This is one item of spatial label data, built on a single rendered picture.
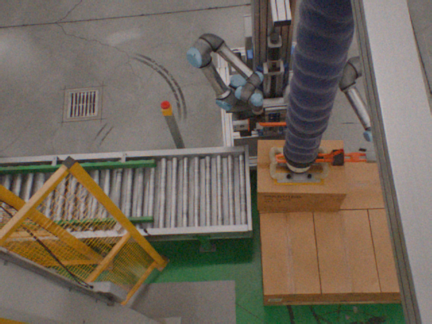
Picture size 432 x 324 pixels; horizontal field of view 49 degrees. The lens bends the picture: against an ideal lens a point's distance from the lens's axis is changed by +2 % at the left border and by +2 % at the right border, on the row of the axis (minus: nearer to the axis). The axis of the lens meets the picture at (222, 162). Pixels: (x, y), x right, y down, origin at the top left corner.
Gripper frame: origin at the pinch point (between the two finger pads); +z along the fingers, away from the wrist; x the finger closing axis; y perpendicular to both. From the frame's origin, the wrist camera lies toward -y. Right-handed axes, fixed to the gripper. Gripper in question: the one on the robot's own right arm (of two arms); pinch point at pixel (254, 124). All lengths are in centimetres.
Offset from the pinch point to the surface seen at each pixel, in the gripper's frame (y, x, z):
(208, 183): -38, -23, 53
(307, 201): 36, -46, 31
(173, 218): -64, -51, 52
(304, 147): 29, -37, -38
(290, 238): 25, -67, 53
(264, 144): 6.4, -9.3, 13.0
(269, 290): 8, -104, 53
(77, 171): -80, -75, -96
